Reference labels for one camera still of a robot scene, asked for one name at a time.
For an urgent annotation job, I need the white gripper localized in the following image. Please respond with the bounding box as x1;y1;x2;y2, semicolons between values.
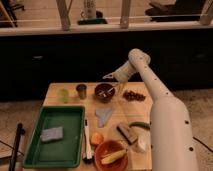
103;69;129;92

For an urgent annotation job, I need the fork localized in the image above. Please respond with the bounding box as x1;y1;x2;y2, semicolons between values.
98;88;113;97

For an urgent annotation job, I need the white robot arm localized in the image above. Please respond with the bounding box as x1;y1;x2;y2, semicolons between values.
104;48;199;171

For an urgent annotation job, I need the purple bowl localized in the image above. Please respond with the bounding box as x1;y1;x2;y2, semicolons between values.
94;83;115;103

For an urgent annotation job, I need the orange bowl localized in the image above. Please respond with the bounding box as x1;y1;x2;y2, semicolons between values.
94;140;128;171

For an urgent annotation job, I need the bunch of red grapes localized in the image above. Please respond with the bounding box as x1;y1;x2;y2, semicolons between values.
123;90;145;101

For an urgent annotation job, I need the grey cloth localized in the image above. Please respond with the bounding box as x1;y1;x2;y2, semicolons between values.
95;108;113;128

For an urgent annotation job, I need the green cucumber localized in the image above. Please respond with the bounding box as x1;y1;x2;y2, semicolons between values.
129;122;150;130

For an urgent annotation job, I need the green cup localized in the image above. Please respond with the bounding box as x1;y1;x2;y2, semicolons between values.
57;89;69;103

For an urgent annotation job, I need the orange carrot piece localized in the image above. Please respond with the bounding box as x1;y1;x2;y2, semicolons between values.
90;132;104;146

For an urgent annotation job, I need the wooden block brush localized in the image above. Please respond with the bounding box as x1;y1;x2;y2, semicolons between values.
117;123;138;145

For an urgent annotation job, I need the white garlic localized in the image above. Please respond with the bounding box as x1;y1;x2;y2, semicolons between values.
135;134;148;153

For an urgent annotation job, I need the white bottle on green base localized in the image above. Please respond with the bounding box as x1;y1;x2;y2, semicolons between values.
78;0;107;25

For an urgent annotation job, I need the grey sponge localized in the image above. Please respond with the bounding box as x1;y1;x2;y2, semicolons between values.
40;127;63;142

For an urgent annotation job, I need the corn cob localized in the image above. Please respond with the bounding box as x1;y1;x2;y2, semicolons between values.
101;149;127;165

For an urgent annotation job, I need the green plastic tray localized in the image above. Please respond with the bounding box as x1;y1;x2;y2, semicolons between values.
23;106;85;168

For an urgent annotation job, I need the black pole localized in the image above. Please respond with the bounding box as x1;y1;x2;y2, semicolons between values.
8;123;25;171

